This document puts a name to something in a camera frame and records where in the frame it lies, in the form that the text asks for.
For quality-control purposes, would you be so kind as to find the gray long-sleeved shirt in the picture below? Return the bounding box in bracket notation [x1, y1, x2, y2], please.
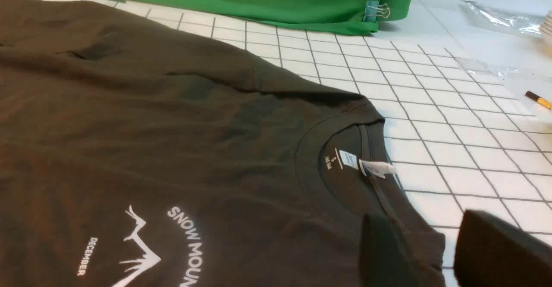
[0, 0, 445, 287]

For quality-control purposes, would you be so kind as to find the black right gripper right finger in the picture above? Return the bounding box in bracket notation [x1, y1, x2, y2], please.
[454, 210, 552, 287]

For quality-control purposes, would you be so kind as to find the clear plastic bag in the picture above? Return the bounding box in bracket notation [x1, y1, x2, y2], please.
[459, 0, 545, 37]

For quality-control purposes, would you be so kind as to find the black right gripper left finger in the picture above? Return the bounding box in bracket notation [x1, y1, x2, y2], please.
[359, 214, 418, 287]

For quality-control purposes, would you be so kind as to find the yellow black marker pen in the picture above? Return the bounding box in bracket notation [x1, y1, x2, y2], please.
[525, 91, 552, 110]

